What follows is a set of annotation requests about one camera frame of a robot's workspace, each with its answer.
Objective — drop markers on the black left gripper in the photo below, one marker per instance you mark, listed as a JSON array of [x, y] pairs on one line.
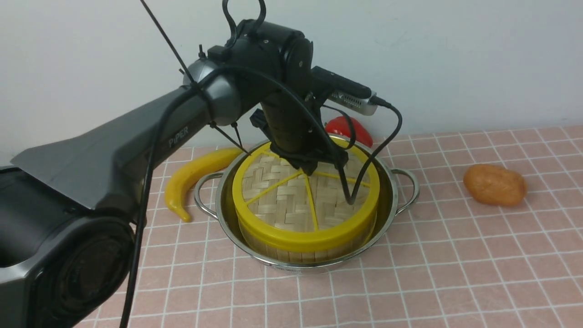
[[293, 137]]

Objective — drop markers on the yellow woven steamer lid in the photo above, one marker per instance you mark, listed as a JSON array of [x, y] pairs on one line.
[[266, 186]]

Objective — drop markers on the yellow bamboo steamer basket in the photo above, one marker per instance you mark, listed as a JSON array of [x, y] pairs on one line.
[[308, 239]]

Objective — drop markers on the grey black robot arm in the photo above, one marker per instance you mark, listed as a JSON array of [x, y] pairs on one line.
[[73, 212]]

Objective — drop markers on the red toy bell pepper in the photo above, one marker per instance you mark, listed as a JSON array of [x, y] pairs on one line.
[[340, 126]]

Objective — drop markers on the yellow toy banana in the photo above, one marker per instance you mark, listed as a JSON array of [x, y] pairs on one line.
[[187, 176]]

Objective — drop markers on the pink checkered tablecloth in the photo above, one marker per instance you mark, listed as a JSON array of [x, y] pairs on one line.
[[448, 262]]

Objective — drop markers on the orange toy potato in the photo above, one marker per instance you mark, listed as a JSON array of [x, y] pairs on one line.
[[495, 185]]

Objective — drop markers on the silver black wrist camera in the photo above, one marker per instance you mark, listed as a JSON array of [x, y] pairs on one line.
[[343, 91]]

